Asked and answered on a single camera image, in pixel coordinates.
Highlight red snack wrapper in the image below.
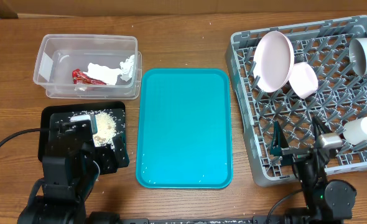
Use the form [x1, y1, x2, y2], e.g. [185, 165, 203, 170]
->
[72, 69, 106, 85]

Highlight black tray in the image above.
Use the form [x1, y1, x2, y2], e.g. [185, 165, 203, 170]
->
[37, 101, 127, 164]

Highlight grey dishwasher rack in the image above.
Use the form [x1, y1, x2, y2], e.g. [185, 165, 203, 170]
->
[225, 15, 367, 187]

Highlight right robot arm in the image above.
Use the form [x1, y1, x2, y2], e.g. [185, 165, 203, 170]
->
[264, 116, 357, 223]

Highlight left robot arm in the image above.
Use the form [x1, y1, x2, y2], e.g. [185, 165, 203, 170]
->
[18, 120, 129, 223]

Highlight pink bowl with rice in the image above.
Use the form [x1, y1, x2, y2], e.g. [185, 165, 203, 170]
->
[289, 62, 318, 99]

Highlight clear plastic bin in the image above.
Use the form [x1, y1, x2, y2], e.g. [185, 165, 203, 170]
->
[33, 34, 142, 100]

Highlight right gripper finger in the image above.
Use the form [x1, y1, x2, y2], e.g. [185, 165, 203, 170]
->
[312, 116, 332, 140]
[271, 121, 289, 149]

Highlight large white plate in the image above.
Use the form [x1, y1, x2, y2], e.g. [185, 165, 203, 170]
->
[253, 31, 294, 93]

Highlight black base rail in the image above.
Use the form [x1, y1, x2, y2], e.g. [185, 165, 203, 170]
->
[108, 216, 287, 224]

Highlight white paper cup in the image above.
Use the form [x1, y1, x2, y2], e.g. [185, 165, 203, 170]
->
[343, 117, 367, 145]

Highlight teal serving tray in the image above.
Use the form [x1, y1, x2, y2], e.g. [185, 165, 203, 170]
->
[136, 68, 233, 189]

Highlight white napkin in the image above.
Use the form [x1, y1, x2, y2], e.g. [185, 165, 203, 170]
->
[83, 55, 135, 85]

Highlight pile of rice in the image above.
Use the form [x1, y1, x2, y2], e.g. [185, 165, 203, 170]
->
[93, 112, 117, 149]

